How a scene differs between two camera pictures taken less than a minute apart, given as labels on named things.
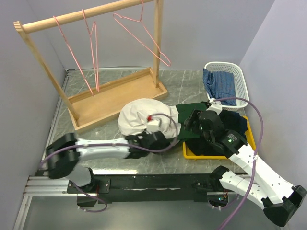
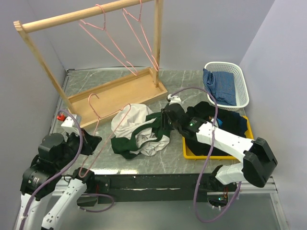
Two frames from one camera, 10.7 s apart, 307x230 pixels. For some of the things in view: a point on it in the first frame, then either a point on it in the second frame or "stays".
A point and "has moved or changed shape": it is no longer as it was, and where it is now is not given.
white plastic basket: (242, 92) stays
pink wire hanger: (90, 34) to (104, 29)
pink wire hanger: (74, 56) to (98, 118)
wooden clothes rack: (115, 97) stays
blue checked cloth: (221, 85) stays
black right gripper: (194, 116) to (164, 118)
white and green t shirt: (151, 115) has moved or changed shape
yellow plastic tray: (249, 134) stays
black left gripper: (147, 133) to (89, 143)
